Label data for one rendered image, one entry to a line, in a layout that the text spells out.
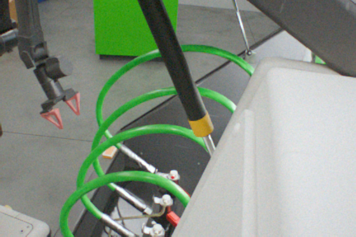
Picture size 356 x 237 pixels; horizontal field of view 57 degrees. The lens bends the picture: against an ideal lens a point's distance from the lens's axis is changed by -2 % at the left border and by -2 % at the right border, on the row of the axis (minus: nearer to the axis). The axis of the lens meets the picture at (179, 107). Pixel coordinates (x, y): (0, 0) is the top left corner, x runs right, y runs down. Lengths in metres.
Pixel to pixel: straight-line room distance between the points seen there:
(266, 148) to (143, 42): 3.93
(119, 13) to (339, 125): 3.85
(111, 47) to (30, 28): 3.07
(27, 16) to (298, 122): 0.98
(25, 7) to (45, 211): 1.47
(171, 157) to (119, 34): 3.02
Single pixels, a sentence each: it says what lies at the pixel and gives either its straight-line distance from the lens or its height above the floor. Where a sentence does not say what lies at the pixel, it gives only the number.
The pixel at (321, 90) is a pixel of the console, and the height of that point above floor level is 1.55.
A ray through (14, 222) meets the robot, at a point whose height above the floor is 0.28.
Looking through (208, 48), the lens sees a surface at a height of 1.42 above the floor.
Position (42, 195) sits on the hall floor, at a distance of 2.37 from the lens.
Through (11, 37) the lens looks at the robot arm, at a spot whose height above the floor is 1.25.
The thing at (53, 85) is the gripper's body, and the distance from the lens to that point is 1.14.
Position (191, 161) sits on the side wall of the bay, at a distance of 1.15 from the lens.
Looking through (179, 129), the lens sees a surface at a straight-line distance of 0.51.
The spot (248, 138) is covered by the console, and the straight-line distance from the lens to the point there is 0.19.
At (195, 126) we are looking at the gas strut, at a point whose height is 1.46.
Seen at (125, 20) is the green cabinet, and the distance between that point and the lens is 4.00.
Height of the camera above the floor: 1.63
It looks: 30 degrees down
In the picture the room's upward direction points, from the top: 5 degrees clockwise
